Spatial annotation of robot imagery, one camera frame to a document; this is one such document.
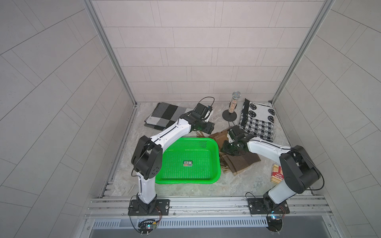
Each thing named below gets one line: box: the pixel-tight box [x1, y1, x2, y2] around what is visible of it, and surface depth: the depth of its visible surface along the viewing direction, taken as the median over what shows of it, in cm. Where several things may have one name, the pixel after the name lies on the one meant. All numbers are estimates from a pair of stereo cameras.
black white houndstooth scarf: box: [239, 98, 275, 142], surface depth 103 cm
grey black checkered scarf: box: [144, 102, 194, 131], surface depth 110 cm
